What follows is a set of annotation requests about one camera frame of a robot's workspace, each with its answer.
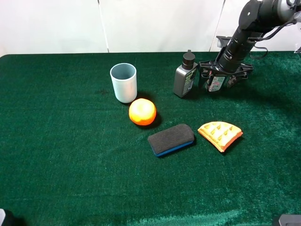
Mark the orange waffle toy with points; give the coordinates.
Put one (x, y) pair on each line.
(220, 134)

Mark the small black box bottle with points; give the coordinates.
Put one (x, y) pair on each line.
(214, 83)

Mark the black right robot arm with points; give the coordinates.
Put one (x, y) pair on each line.
(259, 20)

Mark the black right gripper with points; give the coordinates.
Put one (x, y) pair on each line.
(208, 69)

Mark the black blue board eraser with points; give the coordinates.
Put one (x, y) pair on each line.
(172, 139)

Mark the green carpet mat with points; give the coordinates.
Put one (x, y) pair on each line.
(71, 156)

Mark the orange fruit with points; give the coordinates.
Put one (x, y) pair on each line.
(142, 112)

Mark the grey bottle black cap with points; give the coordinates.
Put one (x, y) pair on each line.
(185, 74)

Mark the light blue cup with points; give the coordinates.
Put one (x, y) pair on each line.
(124, 80)

